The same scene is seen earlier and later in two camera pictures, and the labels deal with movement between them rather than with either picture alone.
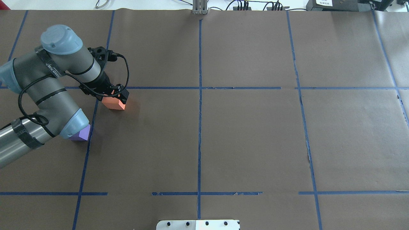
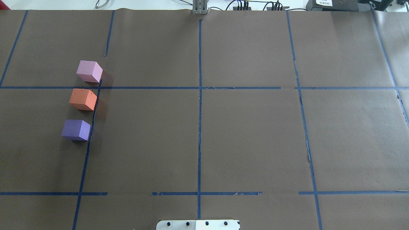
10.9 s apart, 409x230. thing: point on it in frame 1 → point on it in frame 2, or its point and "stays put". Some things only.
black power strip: x=235 y=8 stays put
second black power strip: x=270 y=8 stays put
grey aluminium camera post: x=200 y=7 stays put
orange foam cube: x=113 y=103 → x=82 y=99
